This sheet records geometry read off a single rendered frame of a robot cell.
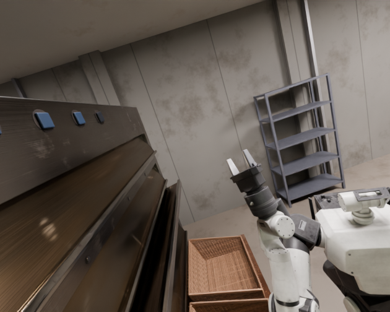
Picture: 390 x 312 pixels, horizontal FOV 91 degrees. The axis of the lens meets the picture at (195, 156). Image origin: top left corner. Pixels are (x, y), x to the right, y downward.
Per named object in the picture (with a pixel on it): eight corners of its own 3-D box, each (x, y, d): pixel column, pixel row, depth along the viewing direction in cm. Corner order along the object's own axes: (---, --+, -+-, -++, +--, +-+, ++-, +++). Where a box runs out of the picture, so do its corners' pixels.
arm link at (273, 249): (254, 215, 68) (260, 256, 65) (268, 216, 60) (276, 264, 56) (270, 213, 69) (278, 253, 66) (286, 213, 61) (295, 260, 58)
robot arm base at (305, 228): (278, 252, 81) (277, 226, 88) (312, 259, 78) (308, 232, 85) (287, 238, 70) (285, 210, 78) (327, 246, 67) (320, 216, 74)
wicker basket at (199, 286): (199, 327, 128) (186, 296, 122) (196, 262, 183) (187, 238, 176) (269, 307, 126) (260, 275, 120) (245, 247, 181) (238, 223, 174)
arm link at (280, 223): (244, 208, 67) (260, 239, 65) (260, 208, 57) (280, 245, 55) (269, 194, 70) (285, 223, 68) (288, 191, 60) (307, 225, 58)
